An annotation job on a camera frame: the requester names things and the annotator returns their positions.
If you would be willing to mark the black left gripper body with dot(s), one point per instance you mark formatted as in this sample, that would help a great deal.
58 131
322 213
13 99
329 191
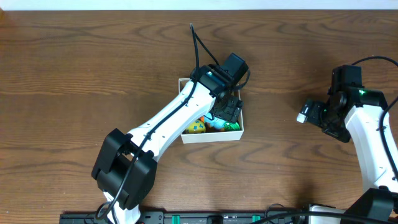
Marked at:
228 109

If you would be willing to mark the orange duck toy blue hat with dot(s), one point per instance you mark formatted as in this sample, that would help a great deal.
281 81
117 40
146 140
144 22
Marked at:
213 122

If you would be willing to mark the green ribbed plastic cap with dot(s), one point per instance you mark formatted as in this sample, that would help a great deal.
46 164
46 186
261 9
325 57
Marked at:
232 126

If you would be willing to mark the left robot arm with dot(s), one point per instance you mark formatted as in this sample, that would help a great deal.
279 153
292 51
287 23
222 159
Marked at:
126 165

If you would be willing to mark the white cardboard box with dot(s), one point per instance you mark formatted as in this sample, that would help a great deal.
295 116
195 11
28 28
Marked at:
214 137

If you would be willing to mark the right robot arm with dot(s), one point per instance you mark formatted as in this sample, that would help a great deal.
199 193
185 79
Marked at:
354 113

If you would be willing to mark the yellow ball blue letters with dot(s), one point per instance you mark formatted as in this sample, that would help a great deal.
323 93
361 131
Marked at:
197 127

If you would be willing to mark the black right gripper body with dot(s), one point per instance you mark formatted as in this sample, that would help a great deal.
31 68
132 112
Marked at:
315 113

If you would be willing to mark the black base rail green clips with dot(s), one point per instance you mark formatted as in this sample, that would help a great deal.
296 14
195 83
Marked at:
157 217

